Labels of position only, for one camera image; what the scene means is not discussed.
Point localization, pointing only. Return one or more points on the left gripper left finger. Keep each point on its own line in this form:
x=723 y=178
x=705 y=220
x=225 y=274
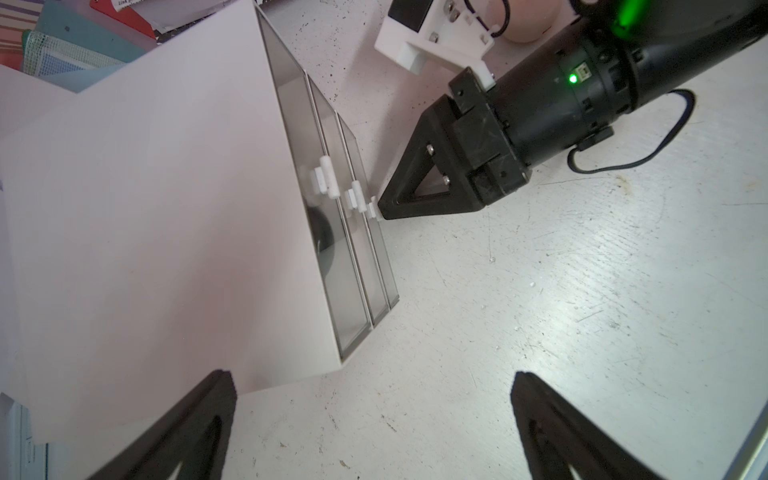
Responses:
x=189 y=442

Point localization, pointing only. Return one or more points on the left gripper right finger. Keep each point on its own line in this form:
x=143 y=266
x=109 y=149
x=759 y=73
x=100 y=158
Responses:
x=559 y=442

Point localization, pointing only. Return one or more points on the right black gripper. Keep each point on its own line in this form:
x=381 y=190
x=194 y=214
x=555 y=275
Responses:
x=457 y=159

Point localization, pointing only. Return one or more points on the white three-drawer box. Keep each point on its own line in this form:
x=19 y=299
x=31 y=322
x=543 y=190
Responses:
x=205 y=207

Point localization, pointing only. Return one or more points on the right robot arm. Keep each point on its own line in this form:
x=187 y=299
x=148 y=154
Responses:
x=614 y=58

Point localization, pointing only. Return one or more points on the teal books stack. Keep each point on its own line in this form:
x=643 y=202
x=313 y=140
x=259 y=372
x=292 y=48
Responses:
x=70 y=44

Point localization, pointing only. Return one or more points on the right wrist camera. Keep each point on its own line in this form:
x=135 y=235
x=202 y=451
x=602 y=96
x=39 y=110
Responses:
x=415 y=32

